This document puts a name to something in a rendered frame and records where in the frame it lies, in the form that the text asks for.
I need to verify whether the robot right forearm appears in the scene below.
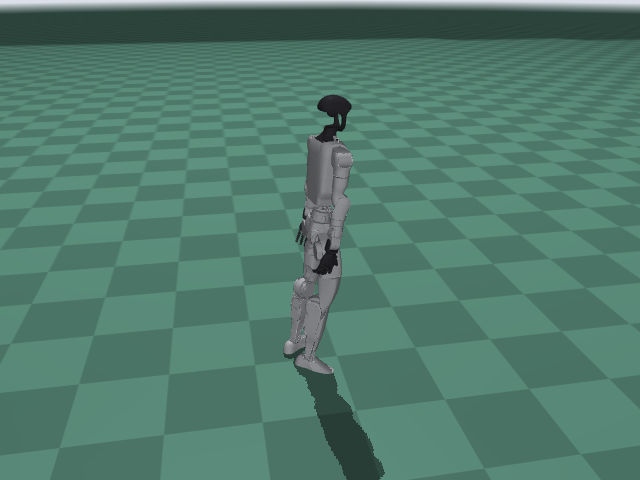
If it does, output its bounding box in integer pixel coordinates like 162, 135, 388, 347
326, 197, 350, 250

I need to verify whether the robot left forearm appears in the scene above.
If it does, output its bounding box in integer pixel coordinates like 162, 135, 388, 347
304, 180, 316, 217

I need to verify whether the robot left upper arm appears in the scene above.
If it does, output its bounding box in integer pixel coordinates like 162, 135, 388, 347
306, 135, 315, 180

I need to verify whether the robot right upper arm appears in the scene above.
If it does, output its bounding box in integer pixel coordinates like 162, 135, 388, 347
331, 147, 353, 208

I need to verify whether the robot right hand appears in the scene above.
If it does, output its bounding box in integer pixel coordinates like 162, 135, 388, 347
312, 239, 339, 275

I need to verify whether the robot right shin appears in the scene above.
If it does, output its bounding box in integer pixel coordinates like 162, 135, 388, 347
304, 300, 329, 362

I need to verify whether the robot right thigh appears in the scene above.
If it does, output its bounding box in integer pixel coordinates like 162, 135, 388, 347
306, 233, 342, 314

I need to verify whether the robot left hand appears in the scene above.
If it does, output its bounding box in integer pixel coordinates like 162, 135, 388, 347
296, 208, 307, 247

